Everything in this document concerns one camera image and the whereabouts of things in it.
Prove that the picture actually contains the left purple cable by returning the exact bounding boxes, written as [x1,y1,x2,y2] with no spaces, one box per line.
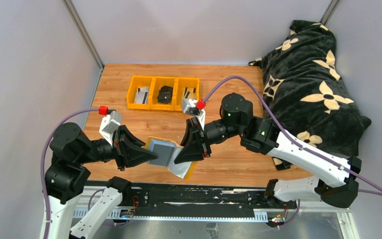
[41,106,112,239]

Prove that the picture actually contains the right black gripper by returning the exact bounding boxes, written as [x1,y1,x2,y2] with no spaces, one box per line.
[173,118,243,165]

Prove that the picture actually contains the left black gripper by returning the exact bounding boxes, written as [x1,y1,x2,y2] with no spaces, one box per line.
[78,122,159,168]

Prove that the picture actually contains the black floral blanket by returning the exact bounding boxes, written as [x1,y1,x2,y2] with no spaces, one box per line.
[249,20,372,157]

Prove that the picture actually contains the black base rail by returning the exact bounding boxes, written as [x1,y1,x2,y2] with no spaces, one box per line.
[120,183,296,218]

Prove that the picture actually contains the white cards stack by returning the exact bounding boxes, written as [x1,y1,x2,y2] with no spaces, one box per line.
[134,87,150,105]

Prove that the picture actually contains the yellow leather card holder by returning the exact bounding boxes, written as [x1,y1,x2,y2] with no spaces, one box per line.
[144,136,196,180]

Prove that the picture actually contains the black cards stack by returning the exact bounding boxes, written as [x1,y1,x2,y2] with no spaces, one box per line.
[157,86,173,104]

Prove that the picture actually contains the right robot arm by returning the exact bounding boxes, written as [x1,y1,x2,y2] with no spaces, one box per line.
[174,93,362,208]

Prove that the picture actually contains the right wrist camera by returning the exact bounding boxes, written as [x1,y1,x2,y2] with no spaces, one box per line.
[181,98,206,130]

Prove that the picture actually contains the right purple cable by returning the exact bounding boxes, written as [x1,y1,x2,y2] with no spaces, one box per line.
[195,75,382,228]

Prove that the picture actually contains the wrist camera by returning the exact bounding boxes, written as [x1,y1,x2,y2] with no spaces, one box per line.
[99,111,122,146]
[181,98,206,130]

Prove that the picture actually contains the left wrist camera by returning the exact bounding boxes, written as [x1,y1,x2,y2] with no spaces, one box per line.
[99,111,122,146]

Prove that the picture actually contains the purple cable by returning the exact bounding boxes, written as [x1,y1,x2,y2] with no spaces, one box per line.
[41,106,112,239]
[195,75,382,228]

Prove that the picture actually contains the gold cards stack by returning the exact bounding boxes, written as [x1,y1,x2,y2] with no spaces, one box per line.
[183,87,196,100]

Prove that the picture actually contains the right yellow bin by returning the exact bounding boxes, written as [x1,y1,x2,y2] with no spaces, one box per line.
[174,77,200,111]

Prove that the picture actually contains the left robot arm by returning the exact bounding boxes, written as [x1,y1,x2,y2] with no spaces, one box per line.
[41,122,157,239]

